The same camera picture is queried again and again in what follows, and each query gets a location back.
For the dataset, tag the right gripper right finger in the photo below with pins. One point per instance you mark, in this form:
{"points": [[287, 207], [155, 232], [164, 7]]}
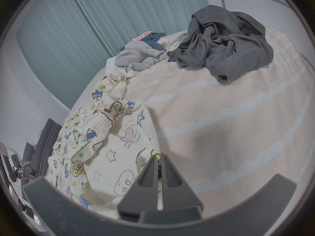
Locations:
{"points": [[179, 193]]}

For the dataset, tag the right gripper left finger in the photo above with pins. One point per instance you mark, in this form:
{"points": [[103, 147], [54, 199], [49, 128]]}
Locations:
{"points": [[137, 195]]}

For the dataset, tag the white printed pyjama top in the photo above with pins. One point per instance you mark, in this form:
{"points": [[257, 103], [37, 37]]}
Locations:
{"points": [[110, 156]]}

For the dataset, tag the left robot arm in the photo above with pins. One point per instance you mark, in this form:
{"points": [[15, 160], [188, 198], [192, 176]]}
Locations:
{"points": [[18, 171]]}

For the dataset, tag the bed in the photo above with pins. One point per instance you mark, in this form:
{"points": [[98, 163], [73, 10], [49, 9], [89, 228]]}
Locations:
{"points": [[233, 131]]}

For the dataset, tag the pile of clothes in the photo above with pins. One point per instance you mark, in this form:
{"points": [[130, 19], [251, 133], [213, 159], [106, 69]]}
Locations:
{"points": [[137, 55]]}

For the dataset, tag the black garment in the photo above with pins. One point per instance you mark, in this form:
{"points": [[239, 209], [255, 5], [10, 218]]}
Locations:
{"points": [[221, 43]]}

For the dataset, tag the blue-green curtain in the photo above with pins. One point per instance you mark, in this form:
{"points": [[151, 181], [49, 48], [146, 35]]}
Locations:
{"points": [[135, 13], [49, 45]]}

